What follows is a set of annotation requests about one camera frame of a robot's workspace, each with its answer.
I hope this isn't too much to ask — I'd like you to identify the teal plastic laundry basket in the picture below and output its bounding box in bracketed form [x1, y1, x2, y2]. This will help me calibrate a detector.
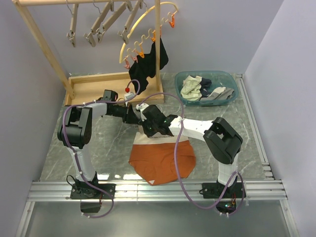
[175, 71, 239, 106]

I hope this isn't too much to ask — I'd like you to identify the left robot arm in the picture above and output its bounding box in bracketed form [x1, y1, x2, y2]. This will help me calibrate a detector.
[57, 90, 140, 198]

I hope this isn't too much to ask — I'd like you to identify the navy garment in basket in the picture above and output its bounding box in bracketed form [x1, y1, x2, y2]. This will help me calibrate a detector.
[200, 78, 212, 98]

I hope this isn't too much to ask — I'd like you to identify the orange and cream underwear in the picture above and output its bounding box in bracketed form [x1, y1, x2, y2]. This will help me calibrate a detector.
[129, 132, 196, 186]

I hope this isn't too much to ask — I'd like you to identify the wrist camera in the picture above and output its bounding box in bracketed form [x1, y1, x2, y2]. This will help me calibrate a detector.
[136, 103, 149, 120]
[124, 87, 135, 101]

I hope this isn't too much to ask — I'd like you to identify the wooden drying rack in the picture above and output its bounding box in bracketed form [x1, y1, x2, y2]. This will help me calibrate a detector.
[12, 0, 165, 109]

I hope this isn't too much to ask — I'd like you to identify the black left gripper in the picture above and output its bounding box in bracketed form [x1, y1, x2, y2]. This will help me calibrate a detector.
[109, 103, 140, 124]

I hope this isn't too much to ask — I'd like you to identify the aluminium rail frame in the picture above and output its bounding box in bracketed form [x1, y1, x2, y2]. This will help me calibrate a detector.
[17, 75, 299, 237]

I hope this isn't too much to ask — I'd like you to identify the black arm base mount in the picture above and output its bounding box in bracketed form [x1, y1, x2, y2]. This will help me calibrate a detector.
[199, 182, 246, 215]

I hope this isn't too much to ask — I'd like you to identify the black underwear hanging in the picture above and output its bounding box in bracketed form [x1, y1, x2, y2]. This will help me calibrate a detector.
[128, 42, 156, 95]

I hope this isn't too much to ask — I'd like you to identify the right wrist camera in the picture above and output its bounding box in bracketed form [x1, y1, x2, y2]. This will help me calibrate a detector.
[136, 103, 149, 120]

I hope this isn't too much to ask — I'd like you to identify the grey garment in basket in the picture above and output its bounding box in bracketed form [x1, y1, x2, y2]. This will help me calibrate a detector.
[201, 87, 235, 101]

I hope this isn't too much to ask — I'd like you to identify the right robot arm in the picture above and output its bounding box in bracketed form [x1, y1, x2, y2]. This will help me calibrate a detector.
[136, 103, 243, 198]

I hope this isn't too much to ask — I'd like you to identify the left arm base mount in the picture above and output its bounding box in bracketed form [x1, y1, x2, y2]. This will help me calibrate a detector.
[70, 182, 116, 214]

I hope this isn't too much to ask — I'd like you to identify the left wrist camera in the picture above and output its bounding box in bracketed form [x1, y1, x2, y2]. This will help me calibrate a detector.
[124, 87, 135, 101]

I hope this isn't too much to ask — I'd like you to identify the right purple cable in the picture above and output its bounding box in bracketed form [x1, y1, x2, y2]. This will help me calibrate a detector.
[139, 92, 245, 216]

